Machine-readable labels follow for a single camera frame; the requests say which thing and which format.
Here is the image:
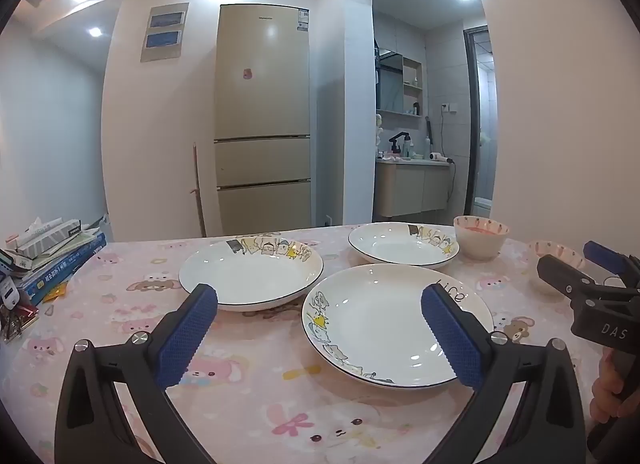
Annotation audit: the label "white plate cartoons and lettering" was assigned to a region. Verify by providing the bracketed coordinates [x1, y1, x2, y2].
[301, 263, 494, 389]

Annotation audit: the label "person's right hand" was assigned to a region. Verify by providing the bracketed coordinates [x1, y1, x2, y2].
[589, 348, 626, 422]

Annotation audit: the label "beige vanity cabinet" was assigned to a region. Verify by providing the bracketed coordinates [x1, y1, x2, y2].
[374, 159, 452, 219]

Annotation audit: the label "ribbed white pink-rim bowl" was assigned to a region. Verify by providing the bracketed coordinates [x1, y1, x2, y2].
[528, 240, 587, 297]
[453, 215, 511, 260]

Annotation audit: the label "grey wall panel blue windows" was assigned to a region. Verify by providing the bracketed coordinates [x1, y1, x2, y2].
[141, 2, 190, 64]

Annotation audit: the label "grey patterned tissue box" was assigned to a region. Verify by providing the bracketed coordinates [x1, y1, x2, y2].
[15, 218, 82, 260]

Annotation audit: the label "pale green book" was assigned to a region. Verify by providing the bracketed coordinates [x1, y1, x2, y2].
[30, 230, 101, 265]

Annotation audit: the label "mirror cabinet with shelves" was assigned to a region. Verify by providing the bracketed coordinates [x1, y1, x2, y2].
[376, 49, 424, 116]

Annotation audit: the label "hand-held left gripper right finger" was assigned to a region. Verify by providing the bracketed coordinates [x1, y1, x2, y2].
[420, 283, 587, 464]

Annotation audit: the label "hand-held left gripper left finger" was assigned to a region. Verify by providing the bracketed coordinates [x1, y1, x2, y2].
[54, 283, 219, 464]

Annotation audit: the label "beige three-door refrigerator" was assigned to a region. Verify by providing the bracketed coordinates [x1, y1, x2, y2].
[214, 4, 312, 236]

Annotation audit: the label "pink cartoon printed tablecloth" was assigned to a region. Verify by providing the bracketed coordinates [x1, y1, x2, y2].
[0, 224, 616, 464]

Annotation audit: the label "white cartoon rim plate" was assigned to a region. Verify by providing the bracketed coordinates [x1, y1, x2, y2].
[348, 222, 460, 266]
[178, 238, 325, 313]

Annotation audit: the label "wooden handle broom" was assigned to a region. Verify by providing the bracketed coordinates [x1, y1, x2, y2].
[188, 142, 207, 237]

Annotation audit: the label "dark bathroom door frame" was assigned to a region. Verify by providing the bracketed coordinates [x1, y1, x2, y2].
[462, 26, 490, 215]

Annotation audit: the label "stack of books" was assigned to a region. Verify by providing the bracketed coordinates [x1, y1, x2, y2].
[20, 234, 107, 306]

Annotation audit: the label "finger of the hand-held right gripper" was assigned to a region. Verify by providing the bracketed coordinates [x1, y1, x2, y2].
[584, 241, 640, 290]
[537, 254, 626, 302]

